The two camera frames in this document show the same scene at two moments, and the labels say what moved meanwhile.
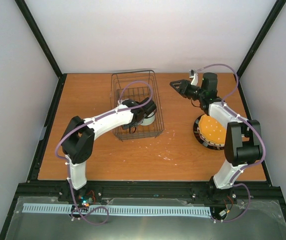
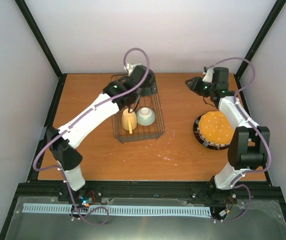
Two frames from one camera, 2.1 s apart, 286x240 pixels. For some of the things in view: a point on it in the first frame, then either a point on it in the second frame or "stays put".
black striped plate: (198, 136) stays put
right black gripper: (183, 82) → (194, 86)
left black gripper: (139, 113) → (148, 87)
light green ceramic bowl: (149, 120) stays put
